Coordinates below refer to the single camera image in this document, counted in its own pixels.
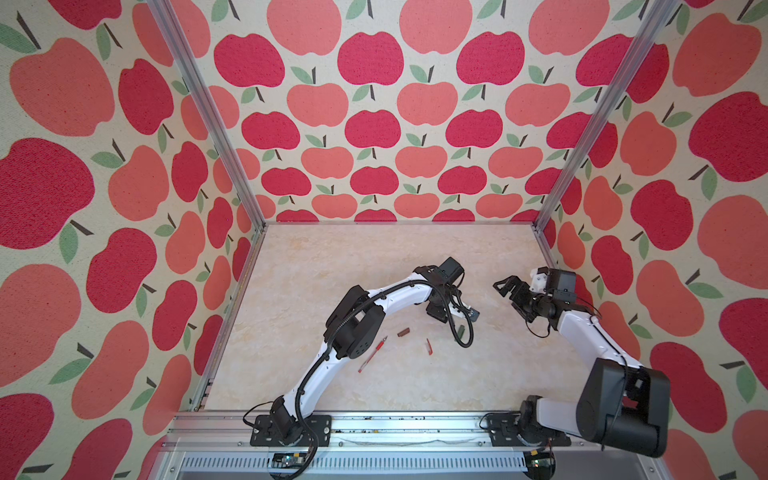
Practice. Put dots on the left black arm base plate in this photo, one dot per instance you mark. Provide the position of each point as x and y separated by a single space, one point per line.
266 433

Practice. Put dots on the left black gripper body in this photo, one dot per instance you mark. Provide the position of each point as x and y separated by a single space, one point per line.
436 310

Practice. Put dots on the left aluminium frame post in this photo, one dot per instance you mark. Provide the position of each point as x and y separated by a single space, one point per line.
170 27

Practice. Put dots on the right aluminium frame post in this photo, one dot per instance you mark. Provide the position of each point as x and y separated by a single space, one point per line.
654 22

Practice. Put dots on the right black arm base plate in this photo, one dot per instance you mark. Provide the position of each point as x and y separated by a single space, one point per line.
509 429

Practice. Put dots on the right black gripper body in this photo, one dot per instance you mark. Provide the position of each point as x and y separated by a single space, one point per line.
533 304

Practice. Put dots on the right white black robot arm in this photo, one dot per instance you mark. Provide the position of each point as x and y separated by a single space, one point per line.
623 404

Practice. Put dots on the aluminium frame post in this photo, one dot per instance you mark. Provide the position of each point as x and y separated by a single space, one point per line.
654 22
170 27

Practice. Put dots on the white slotted cable duct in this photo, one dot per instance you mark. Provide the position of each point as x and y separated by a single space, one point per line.
359 462

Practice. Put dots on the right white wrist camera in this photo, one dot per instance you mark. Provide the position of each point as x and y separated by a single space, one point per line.
556 283

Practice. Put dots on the aluminium front frame rail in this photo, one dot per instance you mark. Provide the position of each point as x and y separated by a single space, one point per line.
372 430

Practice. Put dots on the red gel pen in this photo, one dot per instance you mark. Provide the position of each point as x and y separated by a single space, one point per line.
374 352

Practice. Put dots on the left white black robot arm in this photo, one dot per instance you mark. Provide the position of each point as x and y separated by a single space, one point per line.
354 325

